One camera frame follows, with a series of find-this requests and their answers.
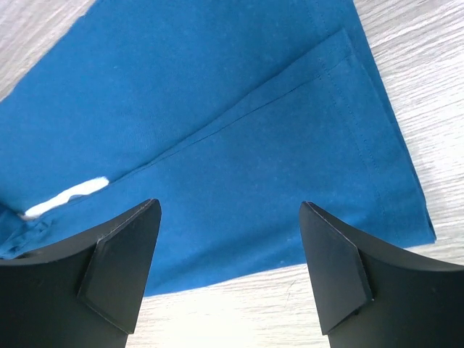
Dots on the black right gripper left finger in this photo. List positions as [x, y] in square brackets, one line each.
[84, 291]

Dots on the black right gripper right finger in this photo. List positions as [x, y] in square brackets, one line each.
[369, 293]

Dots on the blue Mickey print t-shirt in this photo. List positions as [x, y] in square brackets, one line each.
[230, 113]

